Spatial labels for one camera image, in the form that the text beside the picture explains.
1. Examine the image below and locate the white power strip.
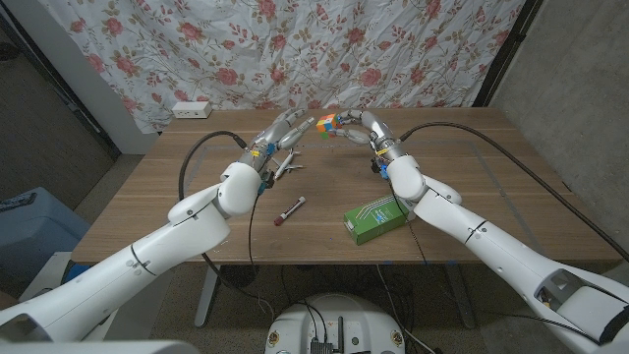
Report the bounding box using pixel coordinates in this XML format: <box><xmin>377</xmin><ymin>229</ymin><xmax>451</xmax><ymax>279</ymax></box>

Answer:
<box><xmin>171</xmin><ymin>100</ymin><xmax>213</xmax><ymax>120</ymax></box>

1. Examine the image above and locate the multicoloured Rubik's cube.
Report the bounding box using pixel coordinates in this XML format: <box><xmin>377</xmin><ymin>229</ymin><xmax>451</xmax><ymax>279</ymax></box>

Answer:
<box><xmin>314</xmin><ymin>113</ymin><xmax>344</xmax><ymax>141</ymax></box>

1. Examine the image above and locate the blue plastic bin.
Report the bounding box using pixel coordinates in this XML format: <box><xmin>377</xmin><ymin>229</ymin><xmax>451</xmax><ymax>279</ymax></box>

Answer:
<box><xmin>0</xmin><ymin>186</ymin><xmax>92</xmax><ymax>284</ymax></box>

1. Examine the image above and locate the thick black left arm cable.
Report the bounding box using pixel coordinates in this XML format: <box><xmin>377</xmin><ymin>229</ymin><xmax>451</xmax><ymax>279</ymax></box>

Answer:
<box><xmin>177</xmin><ymin>130</ymin><xmax>276</xmax><ymax>321</ymax></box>

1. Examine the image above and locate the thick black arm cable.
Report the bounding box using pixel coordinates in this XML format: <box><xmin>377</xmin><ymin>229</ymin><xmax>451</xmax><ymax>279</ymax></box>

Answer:
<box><xmin>177</xmin><ymin>130</ymin><xmax>276</xmax><ymax>321</ymax></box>
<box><xmin>400</xmin><ymin>121</ymin><xmax>629</xmax><ymax>263</ymax></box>

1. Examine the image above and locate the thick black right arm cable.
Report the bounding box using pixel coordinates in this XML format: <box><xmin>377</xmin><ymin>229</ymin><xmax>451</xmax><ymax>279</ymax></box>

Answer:
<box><xmin>400</xmin><ymin>121</ymin><xmax>629</xmax><ymax>263</ymax></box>

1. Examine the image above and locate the white table leg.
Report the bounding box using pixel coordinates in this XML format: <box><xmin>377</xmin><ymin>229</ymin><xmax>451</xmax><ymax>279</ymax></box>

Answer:
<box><xmin>194</xmin><ymin>265</ymin><xmax>222</xmax><ymax>328</ymax></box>

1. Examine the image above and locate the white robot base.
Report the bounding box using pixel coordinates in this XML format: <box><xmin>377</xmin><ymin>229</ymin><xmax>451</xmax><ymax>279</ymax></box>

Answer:
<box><xmin>264</xmin><ymin>293</ymin><xmax>408</xmax><ymax>354</ymax></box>

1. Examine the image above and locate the grey table leg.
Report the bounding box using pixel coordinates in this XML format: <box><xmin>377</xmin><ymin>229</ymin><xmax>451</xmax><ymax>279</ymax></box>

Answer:
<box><xmin>444</xmin><ymin>265</ymin><xmax>478</xmax><ymax>329</ymax></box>

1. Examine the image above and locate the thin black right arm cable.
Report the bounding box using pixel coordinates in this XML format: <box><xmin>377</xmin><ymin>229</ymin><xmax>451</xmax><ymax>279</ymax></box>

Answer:
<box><xmin>387</xmin><ymin>179</ymin><xmax>443</xmax><ymax>296</ymax></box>

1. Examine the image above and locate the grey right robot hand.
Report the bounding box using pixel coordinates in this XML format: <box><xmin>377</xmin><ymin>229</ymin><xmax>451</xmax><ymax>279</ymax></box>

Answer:
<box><xmin>333</xmin><ymin>108</ymin><xmax>409</xmax><ymax>163</ymax></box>

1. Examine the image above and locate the white and blue floor mat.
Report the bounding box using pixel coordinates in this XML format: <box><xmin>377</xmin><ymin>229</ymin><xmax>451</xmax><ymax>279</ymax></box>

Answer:
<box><xmin>19</xmin><ymin>251</ymin><xmax>92</xmax><ymax>296</ymax></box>

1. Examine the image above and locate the dark flat item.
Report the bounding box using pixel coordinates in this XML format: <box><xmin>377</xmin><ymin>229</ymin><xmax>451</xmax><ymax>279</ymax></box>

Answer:
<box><xmin>0</xmin><ymin>192</ymin><xmax>38</xmax><ymax>212</ymax></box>

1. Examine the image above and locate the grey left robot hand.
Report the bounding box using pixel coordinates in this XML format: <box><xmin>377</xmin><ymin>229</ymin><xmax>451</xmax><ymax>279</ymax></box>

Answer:
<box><xmin>235</xmin><ymin>107</ymin><xmax>316</xmax><ymax>171</ymax></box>

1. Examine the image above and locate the floral print backdrop cloth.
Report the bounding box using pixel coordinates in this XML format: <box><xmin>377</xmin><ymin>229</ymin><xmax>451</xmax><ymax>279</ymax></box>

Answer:
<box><xmin>36</xmin><ymin>0</ymin><xmax>527</xmax><ymax>135</ymax></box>

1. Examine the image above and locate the white toy airplane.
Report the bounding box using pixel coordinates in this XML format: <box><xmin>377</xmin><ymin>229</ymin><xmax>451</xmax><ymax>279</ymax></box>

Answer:
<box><xmin>272</xmin><ymin>148</ymin><xmax>305</xmax><ymax>181</ymax></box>

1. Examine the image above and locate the green cardboard box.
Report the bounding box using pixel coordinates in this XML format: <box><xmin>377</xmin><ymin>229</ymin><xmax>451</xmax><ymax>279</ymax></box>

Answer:
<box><xmin>343</xmin><ymin>194</ymin><xmax>417</xmax><ymax>246</ymax></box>

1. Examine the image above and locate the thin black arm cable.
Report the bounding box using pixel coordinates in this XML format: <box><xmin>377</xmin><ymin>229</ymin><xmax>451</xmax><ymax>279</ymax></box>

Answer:
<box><xmin>387</xmin><ymin>179</ymin><xmax>443</xmax><ymax>296</ymax></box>
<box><xmin>247</xmin><ymin>191</ymin><xmax>261</xmax><ymax>271</ymax></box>

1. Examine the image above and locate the white pen with red cap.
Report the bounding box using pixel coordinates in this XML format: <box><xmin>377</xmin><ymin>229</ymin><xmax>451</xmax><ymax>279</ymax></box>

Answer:
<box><xmin>273</xmin><ymin>196</ymin><xmax>307</xmax><ymax>227</ymax></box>

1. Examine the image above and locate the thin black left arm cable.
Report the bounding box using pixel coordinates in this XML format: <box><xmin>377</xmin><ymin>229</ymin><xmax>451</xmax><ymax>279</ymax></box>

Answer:
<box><xmin>247</xmin><ymin>191</ymin><xmax>261</xmax><ymax>271</ymax></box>

